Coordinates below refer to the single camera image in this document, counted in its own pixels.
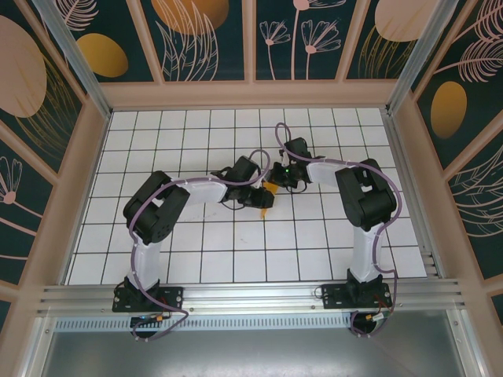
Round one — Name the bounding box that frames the wall panel with cream circle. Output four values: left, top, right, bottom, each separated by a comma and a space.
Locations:
345, 0, 449, 79

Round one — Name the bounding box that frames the wall panel with pink flowers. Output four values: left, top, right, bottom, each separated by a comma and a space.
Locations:
255, 0, 361, 82

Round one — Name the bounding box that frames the wall panel with single flower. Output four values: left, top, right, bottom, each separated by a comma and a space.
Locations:
0, 121, 56, 287

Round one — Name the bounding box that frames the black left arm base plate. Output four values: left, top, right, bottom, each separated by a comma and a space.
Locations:
112, 285, 185, 313

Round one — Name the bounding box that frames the aluminium side rail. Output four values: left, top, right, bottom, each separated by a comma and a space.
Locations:
383, 109, 445, 280

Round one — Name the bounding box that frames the aluminium corner post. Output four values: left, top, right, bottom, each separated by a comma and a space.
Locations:
387, 0, 461, 115
33, 0, 113, 119

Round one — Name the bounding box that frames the wall panel with orange oval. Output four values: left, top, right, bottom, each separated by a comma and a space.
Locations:
50, 0, 164, 83

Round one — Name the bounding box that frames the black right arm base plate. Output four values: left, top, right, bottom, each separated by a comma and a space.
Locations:
321, 282, 392, 311

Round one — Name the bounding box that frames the grey metal sheet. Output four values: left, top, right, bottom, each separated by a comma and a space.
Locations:
35, 309, 472, 377

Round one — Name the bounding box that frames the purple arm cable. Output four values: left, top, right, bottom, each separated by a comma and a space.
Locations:
274, 123, 404, 339
127, 148, 273, 342

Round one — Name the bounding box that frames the wall panel with feather outlines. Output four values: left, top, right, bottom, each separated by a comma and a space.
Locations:
412, 0, 503, 170

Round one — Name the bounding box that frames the wall panel with fern outlines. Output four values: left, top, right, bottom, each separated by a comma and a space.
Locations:
443, 129, 503, 284

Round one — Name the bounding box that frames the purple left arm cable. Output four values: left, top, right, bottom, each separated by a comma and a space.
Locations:
127, 148, 273, 342

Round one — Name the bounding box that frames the aluminium mounting rail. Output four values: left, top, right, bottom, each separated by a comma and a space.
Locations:
37, 278, 467, 315

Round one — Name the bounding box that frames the wall panel with gold lines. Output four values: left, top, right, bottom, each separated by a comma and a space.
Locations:
0, 0, 87, 176

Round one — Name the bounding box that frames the slotted cable duct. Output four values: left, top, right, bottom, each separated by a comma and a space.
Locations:
54, 316, 354, 333

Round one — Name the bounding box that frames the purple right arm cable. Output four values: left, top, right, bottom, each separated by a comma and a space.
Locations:
274, 123, 404, 339

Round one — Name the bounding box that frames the wall panel with leaf outlines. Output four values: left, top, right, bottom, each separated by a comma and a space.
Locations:
141, 0, 251, 82

